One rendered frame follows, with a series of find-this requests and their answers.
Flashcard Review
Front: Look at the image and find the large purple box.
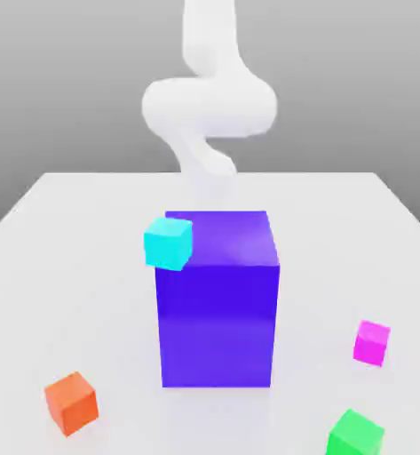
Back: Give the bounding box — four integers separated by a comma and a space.
155, 210, 281, 389

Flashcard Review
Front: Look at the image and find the small orange cube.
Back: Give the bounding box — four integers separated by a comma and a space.
44, 371, 100, 438

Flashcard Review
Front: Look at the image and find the small magenta cube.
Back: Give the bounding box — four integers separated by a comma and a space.
352, 319, 392, 368

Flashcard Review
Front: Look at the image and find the small cyan cube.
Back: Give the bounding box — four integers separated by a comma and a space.
143, 217, 194, 273

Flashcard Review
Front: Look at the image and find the small green cube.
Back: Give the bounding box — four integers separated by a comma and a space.
325, 408, 386, 455

